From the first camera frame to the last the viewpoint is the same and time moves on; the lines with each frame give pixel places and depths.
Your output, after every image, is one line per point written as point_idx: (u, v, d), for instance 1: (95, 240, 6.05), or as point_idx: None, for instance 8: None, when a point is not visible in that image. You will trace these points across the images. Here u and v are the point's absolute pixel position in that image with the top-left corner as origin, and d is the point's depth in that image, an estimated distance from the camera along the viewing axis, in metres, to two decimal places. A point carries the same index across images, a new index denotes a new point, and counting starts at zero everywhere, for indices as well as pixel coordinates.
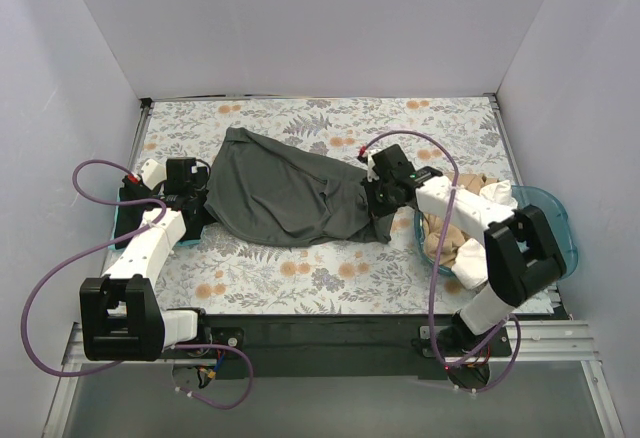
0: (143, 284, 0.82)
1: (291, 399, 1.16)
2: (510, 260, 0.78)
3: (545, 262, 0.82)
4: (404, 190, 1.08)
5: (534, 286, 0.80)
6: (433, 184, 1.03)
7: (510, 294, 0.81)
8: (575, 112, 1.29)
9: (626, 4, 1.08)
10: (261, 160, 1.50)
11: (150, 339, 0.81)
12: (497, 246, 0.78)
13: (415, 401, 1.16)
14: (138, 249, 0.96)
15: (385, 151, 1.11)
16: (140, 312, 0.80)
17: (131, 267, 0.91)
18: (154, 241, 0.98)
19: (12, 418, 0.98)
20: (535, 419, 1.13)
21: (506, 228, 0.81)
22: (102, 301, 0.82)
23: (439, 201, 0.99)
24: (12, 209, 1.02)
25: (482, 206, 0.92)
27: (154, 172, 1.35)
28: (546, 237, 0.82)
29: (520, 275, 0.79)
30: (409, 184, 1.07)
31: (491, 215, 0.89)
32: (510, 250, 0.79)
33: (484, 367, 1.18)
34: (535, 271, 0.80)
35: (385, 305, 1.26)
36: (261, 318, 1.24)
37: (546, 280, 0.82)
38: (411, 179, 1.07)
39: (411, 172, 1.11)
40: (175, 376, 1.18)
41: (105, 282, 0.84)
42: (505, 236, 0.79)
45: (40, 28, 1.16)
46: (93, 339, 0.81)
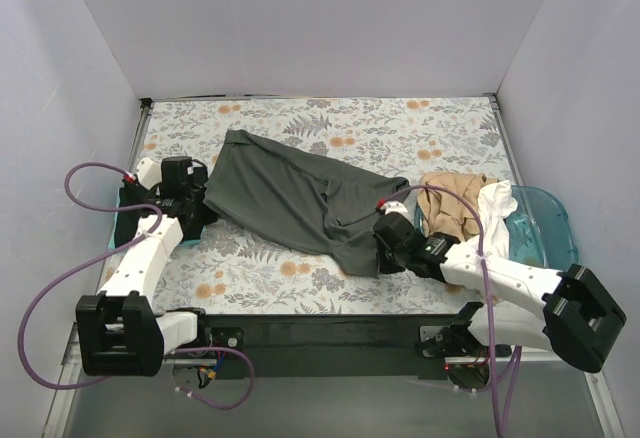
0: (140, 302, 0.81)
1: (292, 399, 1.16)
2: (577, 329, 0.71)
3: (609, 319, 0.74)
4: (425, 264, 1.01)
5: (606, 350, 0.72)
6: (457, 254, 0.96)
7: (585, 362, 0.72)
8: (575, 112, 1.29)
9: (626, 5, 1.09)
10: (261, 160, 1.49)
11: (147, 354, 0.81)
12: (560, 319, 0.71)
13: (415, 400, 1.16)
14: (134, 262, 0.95)
15: (390, 226, 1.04)
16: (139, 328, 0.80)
17: (127, 282, 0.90)
18: (150, 253, 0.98)
19: (12, 420, 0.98)
20: (537, 420, 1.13)
21: (563, 300, 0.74)
22: (100, 318, 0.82)
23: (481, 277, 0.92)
24: (12, 208, 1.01)
25: (525, 275, 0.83)
27: (149, 171, 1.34)
28: (600, 293, 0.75)
29: (591, 343, 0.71)
30: (429, 258, 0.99)
31: (540, 287, 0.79)
32: (576, 321, 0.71)
33: (485, 368, 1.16)
34: (602, 334, 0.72)
35: (386, 305, 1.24)
36: (261, 318, 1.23)
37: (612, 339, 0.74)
38: (428, 252, 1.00)
39: (425, 241, 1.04)
40: (176, 376, 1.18)
41: (101, 299, 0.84)
42: (568, 310, 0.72)
45: (41, 30, 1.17)
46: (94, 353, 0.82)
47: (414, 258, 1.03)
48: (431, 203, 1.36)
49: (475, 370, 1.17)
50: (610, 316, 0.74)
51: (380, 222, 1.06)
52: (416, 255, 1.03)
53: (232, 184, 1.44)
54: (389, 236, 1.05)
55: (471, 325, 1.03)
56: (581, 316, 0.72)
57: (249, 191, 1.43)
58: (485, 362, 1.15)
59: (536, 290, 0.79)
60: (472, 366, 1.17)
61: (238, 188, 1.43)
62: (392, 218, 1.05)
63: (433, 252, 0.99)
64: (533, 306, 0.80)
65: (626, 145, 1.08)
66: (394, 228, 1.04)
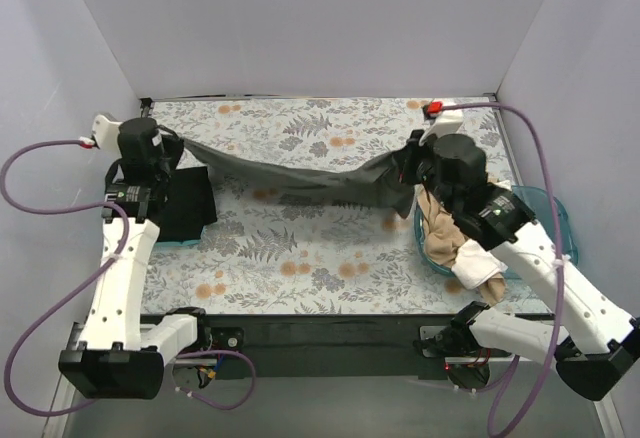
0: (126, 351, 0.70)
1: (291, 399, 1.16)
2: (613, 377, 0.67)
3: None
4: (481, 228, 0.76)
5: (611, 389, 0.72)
6: (529, 237, 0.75)
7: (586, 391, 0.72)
8: (575, 112, 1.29)
9: (626, 4, 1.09)
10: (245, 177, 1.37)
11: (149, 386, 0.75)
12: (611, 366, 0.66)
13: (416, 400, 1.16)
14: (110, 298, 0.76)
15: (464, 160, 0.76)
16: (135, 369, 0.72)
17: (110, 330, 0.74)
18: (125, 285, 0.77)
19: (13, 420, 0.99)
20: (537, 420, 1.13)
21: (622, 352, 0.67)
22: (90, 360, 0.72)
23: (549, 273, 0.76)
24: (13, 208, 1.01)
25: (597, 305, 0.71)
27: (109, 135, 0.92)
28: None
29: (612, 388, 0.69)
30: (490, 223, 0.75)
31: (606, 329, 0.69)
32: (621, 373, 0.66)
33: (485, 368, 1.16)
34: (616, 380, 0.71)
35: (386, 305, 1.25)
36: (261, 318, 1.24)
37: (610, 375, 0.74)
38: (493, 216, 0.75)
39: (494, 200, 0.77)
40: (175, 376, 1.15)
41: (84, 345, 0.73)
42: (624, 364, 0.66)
45: (41, 31, 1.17)
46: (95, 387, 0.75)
47: (468, 212, 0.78)
48: (431, 203, 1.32)
49: (475, 370, 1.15)
50: None
51: (452, 150, 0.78)
52: (475, 210, 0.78)
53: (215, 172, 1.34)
54: (454, 170, 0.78)
55: (477, 325, 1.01)
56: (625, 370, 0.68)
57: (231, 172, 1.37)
58: (485, 362, 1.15)
59: (603, 331, 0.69)
60: (472, 366, 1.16)
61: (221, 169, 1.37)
62: (469, 151, 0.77)
63: (498, 219, 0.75)
64: (581, 337, 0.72)
65: (626, 145, 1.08)
66: (465, 166, 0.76)
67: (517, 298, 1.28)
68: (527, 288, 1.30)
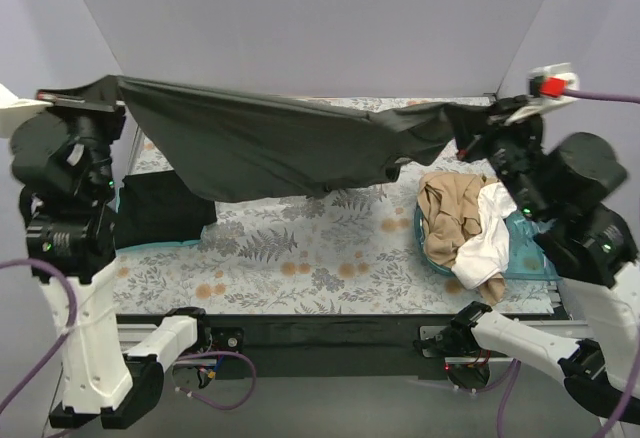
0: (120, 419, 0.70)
1: (290, 398, 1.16)
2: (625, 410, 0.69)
3: None
4: (580, 260, 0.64)
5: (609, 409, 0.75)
6: (627, 282, 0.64)
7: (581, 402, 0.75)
8: (576, 112, 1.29)
9: (627, 3, 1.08)
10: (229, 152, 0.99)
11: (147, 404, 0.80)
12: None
13: (416, 401, 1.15)
14: (79, 367, 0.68)
15: (605, 185, 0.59)
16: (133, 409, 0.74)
17: (89, 398, 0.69)
18: (92, 352, 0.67)
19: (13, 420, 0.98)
20: (536, 420, 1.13)
21: None
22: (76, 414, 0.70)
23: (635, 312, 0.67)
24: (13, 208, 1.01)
25: None
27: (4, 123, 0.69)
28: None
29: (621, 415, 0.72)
30: (598, 262, 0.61)
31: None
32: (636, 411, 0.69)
33: (484, 368, 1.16)
34: None
35: (386, 305, 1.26)
36: (261, 318, 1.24)
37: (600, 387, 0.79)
38: (606, 254, 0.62)
39: (607, 232, 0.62)
40: (175, 377, 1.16)
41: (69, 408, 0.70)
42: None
45: (40, 30, 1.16)
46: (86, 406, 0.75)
47: (568, 237, 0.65)
48: (431, 203, 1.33)
49: (475, 370, 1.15)
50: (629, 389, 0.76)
51: (588, 166, 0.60)
52: (580, 237, 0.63)
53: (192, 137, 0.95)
54: (574, 188, 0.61)
55: (477, 327, 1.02)
56: None
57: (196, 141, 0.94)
58: (485, 362, 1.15)
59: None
60: (472, 366, 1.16)
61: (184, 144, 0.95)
62: (608, 170, 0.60)
63: (608, 259, 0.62)
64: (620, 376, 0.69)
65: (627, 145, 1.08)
66: (600, 191, 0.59)
67: (517, 298, 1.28)
68: (526, 288, 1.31)
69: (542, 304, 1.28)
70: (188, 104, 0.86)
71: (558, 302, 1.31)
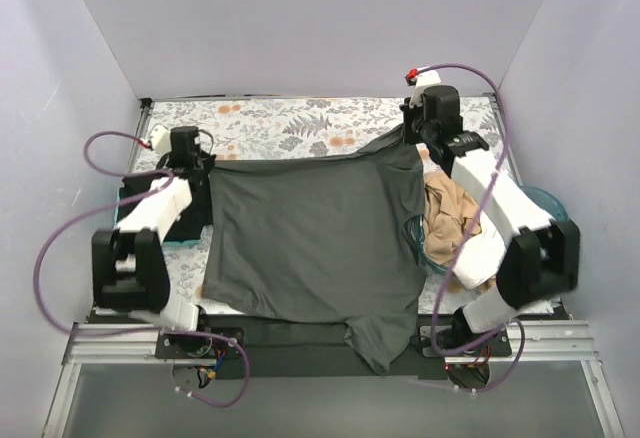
0: (150, 236, 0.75)
1: (291, 399, 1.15)
2: (526, 266, 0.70)
3: (559, 278, 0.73)
4: (442, 151, 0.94)
5: (541, 294, 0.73)
6: (478, 158, 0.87)
7: (516, 295, 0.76)
8: (575, 112, 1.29)
9: (627, 4, 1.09)
10: (279, 220, 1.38)
11: (154, 281, 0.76)
12: (518, 251, 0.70)
13: (416, 401, 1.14)
14: (147, 211, 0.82)
15: (440, 97, 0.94)
16: (143, 254, 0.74)
17: (137, 219, 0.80)
18: (164, 204, 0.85)
19: (13, 418, 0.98)
20: (537, 419, 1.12)
21: (536, 240, 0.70)
22: (114, 252, 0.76)
23: (464, 171, 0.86)
24: (15, 207, 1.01)
25: (522, 204, 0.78)
27: (165, 138, 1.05)
28: (574, 253, 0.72)
29: (535, 285, 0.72)
30: (447, 145, 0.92)
31: (523, 218, 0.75)
32: (531, 255, 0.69)
33: (484, 368, 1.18)
34: (546, 286, 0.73)
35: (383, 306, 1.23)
36: (262, 319, 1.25)
37: (551, 294, 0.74)
38: (452, 142, 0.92)
39: (456, 134, 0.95)
40: (175, 376, 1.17)
41: (111, 233, 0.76)
42: (532, 257, 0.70)
45: (39, 28, 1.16)
46: (101, 291, 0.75)
47: (437, 141, 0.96)
48: (431, 204, 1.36)
49: (475, 370, 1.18)
50: (565, 274, 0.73)
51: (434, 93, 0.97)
52: (442, 139, 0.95)
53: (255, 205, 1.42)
54: (435, 105, 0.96)
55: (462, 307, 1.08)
56: (539, 265, 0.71)
57: (263, 229, 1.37)
58: (485, 362, 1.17)
59: (516, 218, 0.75)
60: (472, 366, 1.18)
61: (249, 216, 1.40)
62: (449, 91, 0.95)
63: (456, 143, 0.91)
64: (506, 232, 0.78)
65: (625, 145, 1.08)
66: (440, 100, 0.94)
67: None
68: None
69: (542, 304, 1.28)
70: (258, 186, 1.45)
71: (558, 302, 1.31)
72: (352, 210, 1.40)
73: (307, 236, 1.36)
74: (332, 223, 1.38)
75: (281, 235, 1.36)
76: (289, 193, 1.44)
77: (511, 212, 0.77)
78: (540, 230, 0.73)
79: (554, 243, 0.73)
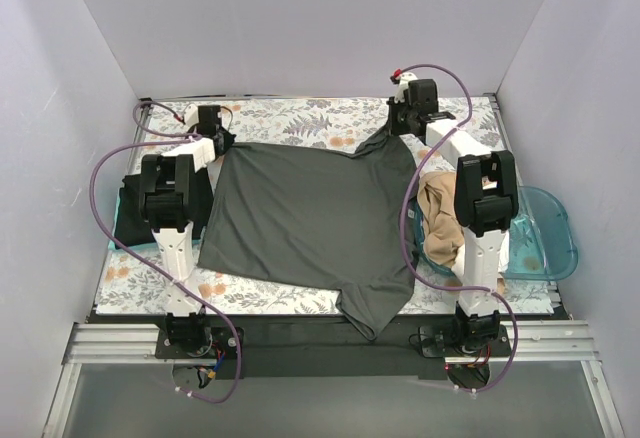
0: (187, 160, 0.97)
1: (291, 399, 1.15)
2: (470, 181, 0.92)
3: (502, 198, 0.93)
4: (419, 124, 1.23)
5: (486, 212, 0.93)
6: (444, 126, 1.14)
7: (465, 214, 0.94)
8: (575, 112, 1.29)
9: (627, 4, 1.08)
10: (285, 198, 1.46)
11: (189, 193, 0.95)
12: (463, 169, 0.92)
13: (416, 400, 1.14)
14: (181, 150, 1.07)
15: (420, 85, 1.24)
16: (182, 170, 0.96)
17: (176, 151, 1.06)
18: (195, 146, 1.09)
19: (13, 418, 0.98)
20: (537, 419, 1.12)
21: (477, 162, 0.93)
22: (156, 172, 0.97)
23: (434, 132, 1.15)
24: (15, 207, 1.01)
25: (471, 144, 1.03)
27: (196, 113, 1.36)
28: (512, 178, 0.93)
29: (478, 202, 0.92)
30: (424, 119, 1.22)
31: (469, 148, 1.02)
32: (473, 171, 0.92)
33: (484, 367, 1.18)
34: (490, 204, 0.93)
35: (385, 305, 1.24)
36: (261, 318, 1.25)
37: (496, 214, 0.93)
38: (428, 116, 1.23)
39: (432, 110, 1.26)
40: (175, 376, 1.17)
41: (158, 157, 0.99)
42: (474, 175, 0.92)
45: (40, 29, 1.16)
46: (146, 199, 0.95)
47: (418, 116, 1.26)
48: (431, 203, 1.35)
49: (475, 370, 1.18)
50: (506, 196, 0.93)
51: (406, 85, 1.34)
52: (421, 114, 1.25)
53: (264, 184, 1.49)
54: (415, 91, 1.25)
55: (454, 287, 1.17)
56: (480, 183, 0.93)
57: (271, 204, 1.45)
58: (485, 362, 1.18)
59: (464, 147, 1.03)
60: (472, 366, 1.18)
61: (258, 193, 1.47)
62: (428, 81, 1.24)
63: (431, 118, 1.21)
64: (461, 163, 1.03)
65: (624, 145, 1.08)
66: (419, 87, 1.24)
67: (517, 298, 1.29)
68: (526, 288, 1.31)
69: (542, 305, 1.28)
70: (269, 165, 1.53)
71: (558, 302, 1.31)
72: (351, 197, 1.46)
73: (309, 215, 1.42)
74: (334, 206, 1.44)
75: (284, 213, 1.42)
76: (295, 176, 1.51)
77: (463, 145, 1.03)
78: (485, 162, 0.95)
79: (497, 174, 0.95)
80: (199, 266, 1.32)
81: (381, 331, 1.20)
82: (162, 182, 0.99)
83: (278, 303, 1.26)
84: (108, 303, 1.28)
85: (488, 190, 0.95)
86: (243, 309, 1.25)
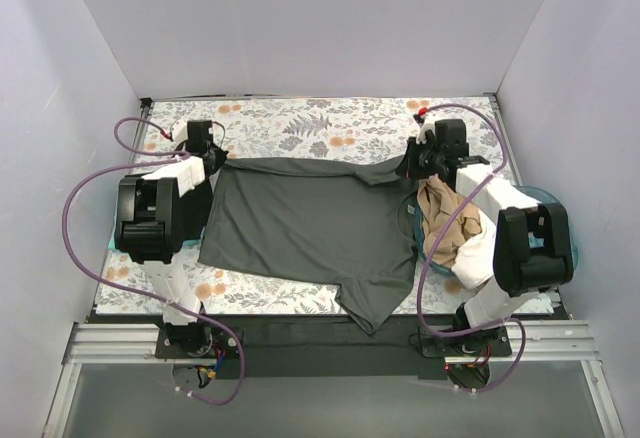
0: (170, 183, 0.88)
1: (292, 399, 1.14)
2: (515, 240, 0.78)
3: (552, 261, 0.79)
4: (447, 170, 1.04)
5: (535, 278, 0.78)
6: (475, 169, 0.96)
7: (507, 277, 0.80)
8: (575, 113, 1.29)
9: (627, 4, 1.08)
10: (285, 194, 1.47)
11: (171, 222, 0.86)
12: (505, 224, 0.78)
13: (416, 400, 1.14)
14: (163, 171, 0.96)
15: (447, 124, 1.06)
16: (164, 196, 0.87)
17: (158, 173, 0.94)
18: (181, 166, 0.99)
19: (12, 418, 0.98)
20: (537, 419, 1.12)
21: (523, 216, 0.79)
22: (136, 197, 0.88)
23: (465, 177, 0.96)
24: (15, 207, 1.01)
25: (511, 194, 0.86)
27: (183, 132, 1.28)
28: (564, 238, 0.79)
29: (524, 266, 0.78)
30: (453, 164, 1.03)
31: (511, 202, 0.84)
32: (519, 228, 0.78)
33: (484, 368, 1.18)
34: (538, 268, 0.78)
35: (386, 306, 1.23)
36: (261, 318, 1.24)
37: (547, 280, 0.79)
38: (457, 161, 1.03)
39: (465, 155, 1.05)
40: (175, 376, 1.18)
41: (138, 181, 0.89)
42: (520, 233, 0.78)
45: (40, 29, 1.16)
46: (123, 229, 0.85)
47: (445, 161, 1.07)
48: (431, 203, 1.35)
49: (475, 370, 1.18)
50: (556, 258, 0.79)
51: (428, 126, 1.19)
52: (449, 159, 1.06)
53: (264, 181, 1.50)
54: (442, 131, 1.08)
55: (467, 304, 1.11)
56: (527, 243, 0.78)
57: (271, 200, 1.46)
58: (485, 362, 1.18)
59: (504, 201, 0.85)
60: (472, 366, 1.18)
61: (259, 190, 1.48)
62: (456, 121, 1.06)
63: (461, 162, 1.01)
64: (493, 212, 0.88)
65: (625, 146, 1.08)
66: (447, 127, 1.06)
67: None
68: None
69: (542, 304, 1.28)
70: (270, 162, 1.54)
71: (558, 301, 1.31)
72: (351, 195, 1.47)
73: (310, 212, 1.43)
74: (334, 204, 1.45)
75: (283, 210, 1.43)
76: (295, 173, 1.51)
77: (503, 198, 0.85)
78: (531, 215, 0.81)
79: (546, 230, 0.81)
80: (199, 262, 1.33)
81: (380, 324, 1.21)
82: (142, 207, 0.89)
83: (278, 303, 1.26)
84: (108, 303, 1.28)
85: (534, 250, 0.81)
86: (243, 309, 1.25)
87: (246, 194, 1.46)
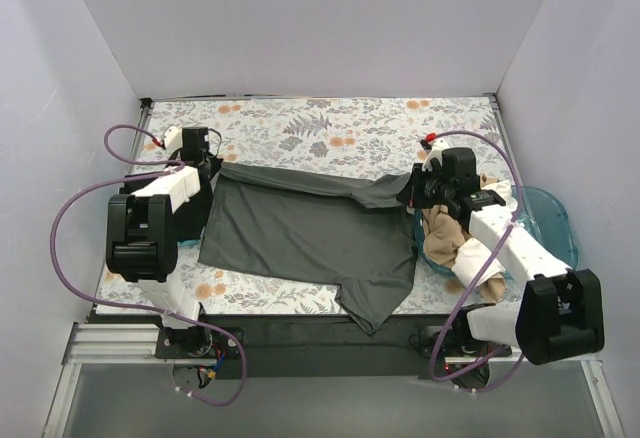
0: (163, 198, 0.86)
1: (291, 399, 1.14)
2: (545, 314, 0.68)
3: (581, 332, 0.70)
4: (459, 207, 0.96)
5: (564, 352, 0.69)
6: (491, 213, 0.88)
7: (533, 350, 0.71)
8: (575, 113, 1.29)
9: (627, 4, 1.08)
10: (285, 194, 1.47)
11: (164, 240, 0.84)
12: (534, 296, 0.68)
13: (416, 400, 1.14)
14: (155, 187, 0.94)
15: (458, 157, 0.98)
16: (156, 215, 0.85)
17: (152, 187, 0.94)
18: (174, 180, 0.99)
19: (12, 417, 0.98)
20: (537, 420, 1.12)
21: (553, 286, 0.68)
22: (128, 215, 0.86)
23: (480, 222, 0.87)
24: (16, 207, 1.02)
25: (535, 252, 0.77)
27: (178, 137, 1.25)
28: (595, 307, 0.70)
29: (554, 340, 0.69)
30: (465, 202, 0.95)
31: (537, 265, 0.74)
32: (550, 301, 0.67)
33: (484, 368, 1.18)
34: (567, 341, 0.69)
35: (386, 306, 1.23)
36: (261, 318, 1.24)
37: (575, 354, 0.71)
38: (470, 198, 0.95)
39: (476, 191, 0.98)
40: (175, 376, 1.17)
41: (128, 199, 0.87)
42: (551, 306, 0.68)
45: (40, 29, 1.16)
46: (114, 248, 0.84)
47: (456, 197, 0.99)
48: None
49: (475, 370, 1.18)
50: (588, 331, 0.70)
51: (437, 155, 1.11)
52: (459, 196, 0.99)
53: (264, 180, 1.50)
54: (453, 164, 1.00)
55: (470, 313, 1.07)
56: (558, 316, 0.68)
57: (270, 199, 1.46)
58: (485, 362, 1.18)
59: (529, 263, 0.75)
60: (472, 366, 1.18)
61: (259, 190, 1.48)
62: (467, 153, 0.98)
63: (474, 200, 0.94)
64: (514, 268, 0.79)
65: (625, 146, 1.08)
66: (458, 160, 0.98)
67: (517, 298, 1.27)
68: None
69: None
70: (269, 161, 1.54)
71: None
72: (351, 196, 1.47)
73: (310, 212, 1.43)
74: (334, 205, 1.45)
75: (283, 210, 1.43)
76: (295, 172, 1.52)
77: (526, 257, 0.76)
78: (559, 280, 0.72)
79: (574, 296, 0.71)
80: (199, 262, 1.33)
81: (380, 324, 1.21)
82: (134, 225, 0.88)
83: (278, 303, 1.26)
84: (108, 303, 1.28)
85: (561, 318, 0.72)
86: (243, 309, 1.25)
87: (246, 194, 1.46)
